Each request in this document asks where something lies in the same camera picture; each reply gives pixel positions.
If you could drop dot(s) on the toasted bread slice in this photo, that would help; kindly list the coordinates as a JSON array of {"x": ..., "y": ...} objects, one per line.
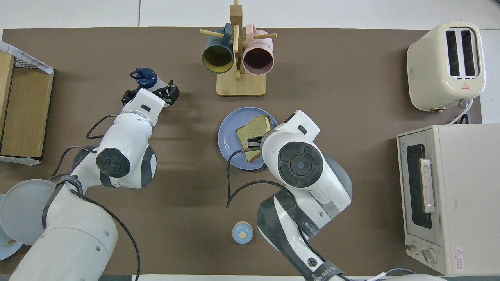
[{"x": 252, "y": 130}]

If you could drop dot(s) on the pink mug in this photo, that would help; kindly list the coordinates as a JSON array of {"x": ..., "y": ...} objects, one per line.
[{"x": 258, "y": 59}]

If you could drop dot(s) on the pale grey plate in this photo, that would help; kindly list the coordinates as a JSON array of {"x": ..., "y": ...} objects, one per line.
[{"x": 21, "y": 210}]

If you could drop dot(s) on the wooden mug tree stand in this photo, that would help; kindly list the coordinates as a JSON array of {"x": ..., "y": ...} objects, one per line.
[{"x": 241, "y": 86}]

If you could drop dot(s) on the periwinkle blue plate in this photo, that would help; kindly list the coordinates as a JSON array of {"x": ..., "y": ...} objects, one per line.
[{"x": 228, "y": 134}]

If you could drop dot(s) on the light blue plate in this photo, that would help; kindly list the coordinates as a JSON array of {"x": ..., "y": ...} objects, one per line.
[{"x": 8, "y": 251}]

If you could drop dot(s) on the dark teal mug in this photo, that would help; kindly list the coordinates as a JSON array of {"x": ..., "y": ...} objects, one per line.
[{"x": 217, "y": 58}]

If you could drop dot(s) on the white toaster oven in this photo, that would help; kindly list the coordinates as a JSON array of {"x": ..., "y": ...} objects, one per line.
[{"x": 465, "y": 203}]

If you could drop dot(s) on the brown table mat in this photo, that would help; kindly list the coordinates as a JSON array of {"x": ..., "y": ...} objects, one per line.
[{"x": 187, "y": 128}]

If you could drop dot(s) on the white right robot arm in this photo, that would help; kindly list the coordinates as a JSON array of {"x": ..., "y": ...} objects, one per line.
[{"x": 304, "y": 164}]

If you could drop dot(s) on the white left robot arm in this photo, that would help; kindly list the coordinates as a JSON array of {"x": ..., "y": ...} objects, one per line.
[{"x": 121, "y": 140}]

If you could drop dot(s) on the blue-capped translucent squeeze bottle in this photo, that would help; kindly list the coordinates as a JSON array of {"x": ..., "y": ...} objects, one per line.
[{"x": 146, "y": 77}]

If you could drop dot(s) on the cream two-slot toaster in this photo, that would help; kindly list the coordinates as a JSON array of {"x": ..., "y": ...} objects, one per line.
[{"x": 427, "y": 74}]

